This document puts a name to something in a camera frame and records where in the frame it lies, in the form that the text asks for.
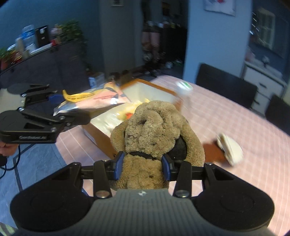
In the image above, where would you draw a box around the brown plush dog toy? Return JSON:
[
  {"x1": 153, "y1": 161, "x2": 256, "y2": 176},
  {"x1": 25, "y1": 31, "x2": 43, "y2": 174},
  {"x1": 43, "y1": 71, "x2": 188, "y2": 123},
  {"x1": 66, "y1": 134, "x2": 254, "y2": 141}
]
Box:
[{"x1": 110, "y1": 101, "x2": 205, "y2": 190}]

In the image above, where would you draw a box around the orange cardboard box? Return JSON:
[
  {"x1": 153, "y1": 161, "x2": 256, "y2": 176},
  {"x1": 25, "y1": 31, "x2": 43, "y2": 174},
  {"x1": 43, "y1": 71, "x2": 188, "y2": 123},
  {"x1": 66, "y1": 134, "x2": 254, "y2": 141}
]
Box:
[{"x1": 83, "y1": 79, "x2": 177, "y2": 159}]

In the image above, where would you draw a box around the white sideboard cabinet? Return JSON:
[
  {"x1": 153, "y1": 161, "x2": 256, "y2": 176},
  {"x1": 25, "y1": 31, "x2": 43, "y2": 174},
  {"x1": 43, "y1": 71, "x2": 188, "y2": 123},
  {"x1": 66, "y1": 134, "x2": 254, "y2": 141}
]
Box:
[{"x1": 242, "y1": 61, "x2": 287, "y2": 116}]

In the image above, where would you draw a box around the white cardboard floor box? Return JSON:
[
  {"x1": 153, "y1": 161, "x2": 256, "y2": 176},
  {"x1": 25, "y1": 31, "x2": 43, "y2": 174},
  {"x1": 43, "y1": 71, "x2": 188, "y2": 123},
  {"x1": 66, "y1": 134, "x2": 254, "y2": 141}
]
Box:
[{"x1": 88, "y1": 72, "x2": 106, "y2": 88}]

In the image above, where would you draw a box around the yellow cloth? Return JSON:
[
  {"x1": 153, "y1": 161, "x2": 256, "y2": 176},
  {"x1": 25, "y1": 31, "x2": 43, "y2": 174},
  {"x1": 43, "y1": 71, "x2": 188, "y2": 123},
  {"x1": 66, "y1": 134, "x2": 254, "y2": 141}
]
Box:
[{"x1": 115, "y1": 98, "x2": 150, "y2": 121}]

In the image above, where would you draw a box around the person's left hand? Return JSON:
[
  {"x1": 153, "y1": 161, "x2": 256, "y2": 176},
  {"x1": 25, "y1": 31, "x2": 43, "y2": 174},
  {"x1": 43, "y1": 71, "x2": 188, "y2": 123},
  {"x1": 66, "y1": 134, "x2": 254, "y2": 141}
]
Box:
[{"x1": 0, "y1": 142, "x2": 19, "y2": 157}]

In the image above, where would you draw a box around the pink checkered tablecloth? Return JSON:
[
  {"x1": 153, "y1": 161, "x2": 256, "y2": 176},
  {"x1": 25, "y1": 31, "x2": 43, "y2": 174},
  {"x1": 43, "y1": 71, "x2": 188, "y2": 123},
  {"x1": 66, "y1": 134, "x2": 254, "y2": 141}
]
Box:
[{"x1": 56, "y1": 83, "x2": 289, "y2": 235}]

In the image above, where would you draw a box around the black chair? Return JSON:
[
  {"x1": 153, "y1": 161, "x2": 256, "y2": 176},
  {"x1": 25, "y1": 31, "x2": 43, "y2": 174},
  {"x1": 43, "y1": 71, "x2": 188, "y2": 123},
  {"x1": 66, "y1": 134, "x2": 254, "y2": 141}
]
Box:
[
  {"x1": 265, "y1": 95, "x2": 290, "y2": 134},
  {"x1": 196, "y1": 63, "x2": 258, "y2": 109}
]

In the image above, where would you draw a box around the right black chair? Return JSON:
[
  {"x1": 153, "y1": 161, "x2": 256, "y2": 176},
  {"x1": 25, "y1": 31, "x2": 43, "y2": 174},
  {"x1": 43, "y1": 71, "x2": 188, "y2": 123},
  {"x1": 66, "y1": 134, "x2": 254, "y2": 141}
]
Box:
[{"x1": 265, "y1": 95, "x2": 290, "y2": 134}]

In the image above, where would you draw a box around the orange crochet fruit toy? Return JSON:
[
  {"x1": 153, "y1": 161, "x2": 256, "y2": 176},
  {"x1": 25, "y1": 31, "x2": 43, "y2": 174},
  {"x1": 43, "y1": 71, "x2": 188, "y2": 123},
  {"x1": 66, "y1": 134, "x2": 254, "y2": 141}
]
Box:
[{"x1": 125, "y1": 113, "x2": 134, "y2": 119}]

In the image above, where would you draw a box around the clear plastic water bottle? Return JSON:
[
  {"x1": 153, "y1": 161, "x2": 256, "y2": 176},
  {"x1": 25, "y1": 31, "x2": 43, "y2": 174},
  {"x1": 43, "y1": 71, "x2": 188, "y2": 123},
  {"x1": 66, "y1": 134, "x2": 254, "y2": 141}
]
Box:
[{"x1": 175, "y1": 80, "x2": 193, "y2": 96}]

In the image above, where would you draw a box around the white round plush pad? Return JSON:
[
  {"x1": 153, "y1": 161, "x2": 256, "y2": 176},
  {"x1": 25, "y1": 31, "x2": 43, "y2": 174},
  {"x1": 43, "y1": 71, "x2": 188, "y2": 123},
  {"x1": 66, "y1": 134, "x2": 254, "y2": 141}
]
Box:
[{"x1": 216, "y1": 133, "x2": 244, "y2": 166}]

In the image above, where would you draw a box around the orange silver snack bag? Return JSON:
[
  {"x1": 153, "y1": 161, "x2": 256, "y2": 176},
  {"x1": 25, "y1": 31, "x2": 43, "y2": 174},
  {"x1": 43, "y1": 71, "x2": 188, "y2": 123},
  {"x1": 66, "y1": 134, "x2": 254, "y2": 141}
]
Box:
[{"x1": 54, "y1": 81, "x2": 131, "y2": 115}]

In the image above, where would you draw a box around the left black chair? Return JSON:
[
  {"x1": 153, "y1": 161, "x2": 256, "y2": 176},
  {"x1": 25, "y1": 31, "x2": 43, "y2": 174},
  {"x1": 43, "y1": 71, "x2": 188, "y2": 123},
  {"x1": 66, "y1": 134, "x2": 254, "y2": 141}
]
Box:
[{"x1": 196, "y1": 63, "x2": 258, "y2": 109}]

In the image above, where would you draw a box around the wine glass wall painting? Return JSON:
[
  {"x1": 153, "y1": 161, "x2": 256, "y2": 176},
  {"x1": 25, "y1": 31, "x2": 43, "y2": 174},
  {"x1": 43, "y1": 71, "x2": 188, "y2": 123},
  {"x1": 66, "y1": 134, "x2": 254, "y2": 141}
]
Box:
[{"x1": 203, "y1": 0, "x2": 236, "y2": 16}]

